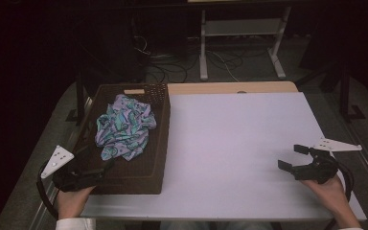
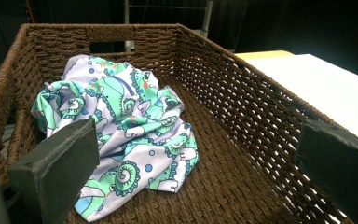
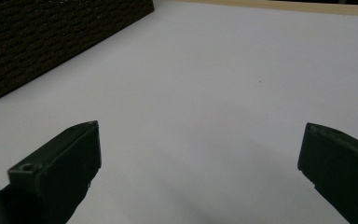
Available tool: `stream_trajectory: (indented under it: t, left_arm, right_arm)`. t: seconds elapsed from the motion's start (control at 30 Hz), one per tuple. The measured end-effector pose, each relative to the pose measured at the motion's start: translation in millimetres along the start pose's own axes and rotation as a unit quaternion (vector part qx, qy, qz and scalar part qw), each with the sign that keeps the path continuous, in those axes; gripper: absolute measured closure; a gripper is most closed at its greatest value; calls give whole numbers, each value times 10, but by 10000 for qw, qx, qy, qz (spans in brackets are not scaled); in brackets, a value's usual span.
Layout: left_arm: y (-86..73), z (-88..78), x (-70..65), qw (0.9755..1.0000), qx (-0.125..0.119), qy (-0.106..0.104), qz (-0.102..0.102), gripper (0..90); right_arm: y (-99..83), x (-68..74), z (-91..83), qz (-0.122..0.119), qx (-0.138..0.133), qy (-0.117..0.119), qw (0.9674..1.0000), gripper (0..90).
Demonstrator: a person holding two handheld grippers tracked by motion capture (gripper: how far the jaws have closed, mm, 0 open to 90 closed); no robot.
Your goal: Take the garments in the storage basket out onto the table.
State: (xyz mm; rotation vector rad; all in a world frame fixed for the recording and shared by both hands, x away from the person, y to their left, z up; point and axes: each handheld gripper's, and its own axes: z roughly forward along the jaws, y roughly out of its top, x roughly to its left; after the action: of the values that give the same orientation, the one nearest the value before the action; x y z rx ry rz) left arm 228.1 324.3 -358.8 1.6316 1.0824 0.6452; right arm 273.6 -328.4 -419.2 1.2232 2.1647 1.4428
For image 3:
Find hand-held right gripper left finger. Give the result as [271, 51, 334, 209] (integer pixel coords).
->
[0, 119, 103, 224]

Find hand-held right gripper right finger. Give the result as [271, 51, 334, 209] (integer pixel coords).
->
[296, 122, 358, 224]

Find dark brown woven basket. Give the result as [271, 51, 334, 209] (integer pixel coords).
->
[0, 0, 156, 104]

